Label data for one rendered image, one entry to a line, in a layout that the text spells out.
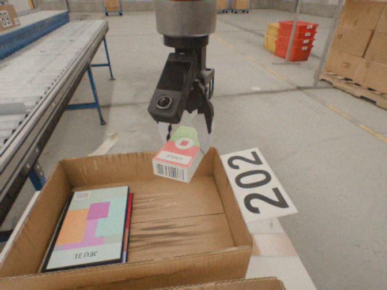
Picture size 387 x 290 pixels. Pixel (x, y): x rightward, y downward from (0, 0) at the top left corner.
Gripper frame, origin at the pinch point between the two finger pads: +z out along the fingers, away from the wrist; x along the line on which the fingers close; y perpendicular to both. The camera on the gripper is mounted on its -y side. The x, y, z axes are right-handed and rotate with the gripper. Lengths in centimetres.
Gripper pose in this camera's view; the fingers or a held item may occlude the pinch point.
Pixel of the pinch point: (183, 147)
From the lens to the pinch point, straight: 45.5
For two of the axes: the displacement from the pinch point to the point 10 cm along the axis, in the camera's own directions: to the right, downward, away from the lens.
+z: 0.0, 8.2, 5.7
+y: 3.4, -5.3, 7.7
